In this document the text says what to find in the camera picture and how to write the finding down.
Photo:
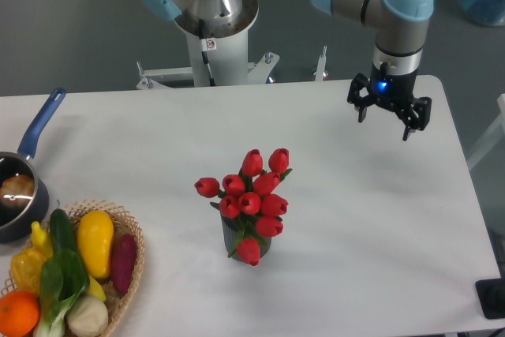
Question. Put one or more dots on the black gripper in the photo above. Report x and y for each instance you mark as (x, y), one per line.
(391, 92)

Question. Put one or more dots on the red tulip bouquet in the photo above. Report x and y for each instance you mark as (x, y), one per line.
(249, 195)

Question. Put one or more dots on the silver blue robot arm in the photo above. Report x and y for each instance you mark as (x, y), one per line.
(401, 25)

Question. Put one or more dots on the grey ribbed vase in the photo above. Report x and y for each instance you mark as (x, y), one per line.
(233, 235)

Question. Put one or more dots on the black device at edge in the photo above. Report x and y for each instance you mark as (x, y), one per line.
(490, 293)

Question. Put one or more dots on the purple sweet potato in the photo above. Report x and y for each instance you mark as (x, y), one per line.
(123, 260)

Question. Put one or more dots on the yellow squash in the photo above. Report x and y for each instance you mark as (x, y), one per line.
(95, 235)

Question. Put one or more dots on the yellow banana tip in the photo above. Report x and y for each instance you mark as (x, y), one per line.
(96, 290)

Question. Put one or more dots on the dark green cucumber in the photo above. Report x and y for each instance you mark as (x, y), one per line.
(61, 232)

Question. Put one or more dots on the beige garlic bulb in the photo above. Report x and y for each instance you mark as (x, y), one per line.
(88, 317)

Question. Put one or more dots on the green bok choy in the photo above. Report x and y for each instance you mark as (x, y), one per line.
(63, 280)

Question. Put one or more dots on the small yellow gourd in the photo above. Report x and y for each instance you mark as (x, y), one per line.
(41, 240)

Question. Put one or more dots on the brown bread in pan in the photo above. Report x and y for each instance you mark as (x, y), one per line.
(17, 191)

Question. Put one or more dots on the yellow bell pepper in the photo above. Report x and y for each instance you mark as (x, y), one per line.
(26, 268)

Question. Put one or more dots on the orange fruit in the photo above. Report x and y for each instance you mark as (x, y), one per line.
(19, 313)

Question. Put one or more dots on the white frame at right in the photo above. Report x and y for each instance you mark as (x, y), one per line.
(488, 139)

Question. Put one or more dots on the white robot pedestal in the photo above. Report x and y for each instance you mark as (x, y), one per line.
(222, 61)

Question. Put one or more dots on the blue handled saucepan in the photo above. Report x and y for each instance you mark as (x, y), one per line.
(27, 171)

